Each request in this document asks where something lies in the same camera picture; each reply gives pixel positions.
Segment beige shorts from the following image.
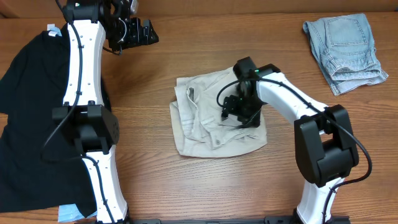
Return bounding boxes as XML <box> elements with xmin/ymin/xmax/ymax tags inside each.
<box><xmin>170</xmin><ymin>67</ymin><xmax>267</xmax><ymax>157</ymax></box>

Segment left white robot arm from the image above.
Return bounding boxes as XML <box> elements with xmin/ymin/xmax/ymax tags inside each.
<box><xmin>52</xmin><ymin>0</ymin><xmax>159</xmax><ymax>223</ymax></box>

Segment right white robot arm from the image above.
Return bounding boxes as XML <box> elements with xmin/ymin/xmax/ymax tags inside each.
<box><xmin>221</xmin><ymin>60</ymin><xmax>359</xmax><ymax>223</ymax></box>

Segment black t-shirt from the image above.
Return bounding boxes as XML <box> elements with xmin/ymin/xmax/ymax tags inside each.
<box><xmin>1</xmin><ymin>26</ymin><xmax>96</xmax><ymax>217</ymax></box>

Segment folded light blue jeans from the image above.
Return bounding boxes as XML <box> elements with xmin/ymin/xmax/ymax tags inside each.
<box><xmin>303</xmin><ymin>14</ymin><xmax>388</xmax><ymax>96</ymax></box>

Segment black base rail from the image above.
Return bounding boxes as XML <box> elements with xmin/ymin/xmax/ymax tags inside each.
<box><xmin>130</xmin><ymin>214</ymin><xmax>351</xmax><ymax>224</ymax></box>

